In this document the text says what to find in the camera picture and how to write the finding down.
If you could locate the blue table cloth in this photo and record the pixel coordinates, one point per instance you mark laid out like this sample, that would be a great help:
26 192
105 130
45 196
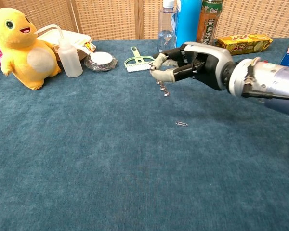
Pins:
110 156

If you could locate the green tea drink bottle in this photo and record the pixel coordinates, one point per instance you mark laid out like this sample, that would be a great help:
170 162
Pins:
208 26

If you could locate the red yellow sauce packet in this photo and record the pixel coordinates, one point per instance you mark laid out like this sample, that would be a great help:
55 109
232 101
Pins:
89 46

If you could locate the green plastic brush scraper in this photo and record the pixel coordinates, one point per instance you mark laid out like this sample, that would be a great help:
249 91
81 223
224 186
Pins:
137 63

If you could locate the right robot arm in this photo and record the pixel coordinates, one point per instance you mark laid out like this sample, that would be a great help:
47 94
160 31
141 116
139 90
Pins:
267 77

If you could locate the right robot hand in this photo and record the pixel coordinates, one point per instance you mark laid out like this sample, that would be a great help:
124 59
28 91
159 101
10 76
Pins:
204 62

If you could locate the silver paper clip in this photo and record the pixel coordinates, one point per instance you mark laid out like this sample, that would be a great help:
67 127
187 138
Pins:
181 124

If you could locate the silver bead chain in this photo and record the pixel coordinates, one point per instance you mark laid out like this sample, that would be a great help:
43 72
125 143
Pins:
162 87

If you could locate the round tin with white lid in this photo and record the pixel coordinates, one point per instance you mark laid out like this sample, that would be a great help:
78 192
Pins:
100 60

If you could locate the blue cylindrical bottle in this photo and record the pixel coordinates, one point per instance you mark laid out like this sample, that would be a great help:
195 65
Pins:
187 24

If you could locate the yellow plush dinosaur toy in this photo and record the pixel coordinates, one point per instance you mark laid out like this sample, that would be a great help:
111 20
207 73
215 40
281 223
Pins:
19 43

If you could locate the woven rattan folding screen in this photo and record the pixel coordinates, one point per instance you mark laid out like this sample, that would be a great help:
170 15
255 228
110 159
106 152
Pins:
110 19

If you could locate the white squeeze wash bottle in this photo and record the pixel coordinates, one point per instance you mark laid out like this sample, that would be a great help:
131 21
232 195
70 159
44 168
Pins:
69 60

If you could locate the white takeout food container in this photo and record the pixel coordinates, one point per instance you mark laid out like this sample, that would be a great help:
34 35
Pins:
72 38

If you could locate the clear plastic water bottle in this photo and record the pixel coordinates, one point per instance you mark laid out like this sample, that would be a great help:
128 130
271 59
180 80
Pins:
165 29

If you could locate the yellow snack biscuit package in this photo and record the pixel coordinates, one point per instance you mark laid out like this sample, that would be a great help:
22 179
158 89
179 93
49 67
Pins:
245 43

